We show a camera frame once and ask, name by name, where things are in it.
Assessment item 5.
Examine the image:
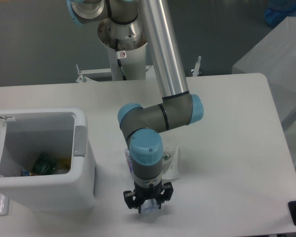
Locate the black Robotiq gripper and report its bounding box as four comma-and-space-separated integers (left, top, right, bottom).
123, 182, 174, 213

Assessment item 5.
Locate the clear plastic water bottle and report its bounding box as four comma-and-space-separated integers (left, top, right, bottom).
124, 148, 159, 214

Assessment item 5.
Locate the white plastic wrapper package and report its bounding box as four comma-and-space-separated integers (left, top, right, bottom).
162, 144, 181, 181

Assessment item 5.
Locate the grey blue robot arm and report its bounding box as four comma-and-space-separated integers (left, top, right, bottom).
67, 0, 204, 212

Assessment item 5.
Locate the white plastic trash can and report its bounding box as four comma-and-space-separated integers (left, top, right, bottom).
0, 107, 96, 211

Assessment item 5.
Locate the green snack wrapper in bin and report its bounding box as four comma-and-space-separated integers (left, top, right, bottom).
31, 153, 58, 175

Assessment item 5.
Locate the yellow blue wrapper in bin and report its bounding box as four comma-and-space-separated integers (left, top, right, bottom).
20, 168, 31, 177

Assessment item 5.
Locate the translucent white box right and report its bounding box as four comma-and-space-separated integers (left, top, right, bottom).
232, 17, 296, 170

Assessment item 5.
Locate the blue bag top right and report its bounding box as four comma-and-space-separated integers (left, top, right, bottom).
264, 0, 296, 28

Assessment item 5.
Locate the white pedestal base frame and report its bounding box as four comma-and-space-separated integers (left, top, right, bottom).
75, 55, 202, 83

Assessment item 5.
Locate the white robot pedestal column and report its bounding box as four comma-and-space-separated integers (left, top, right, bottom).
98, 17, 147, 81

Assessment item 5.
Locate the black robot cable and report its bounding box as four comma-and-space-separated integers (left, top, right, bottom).
114, 39, 127, 81

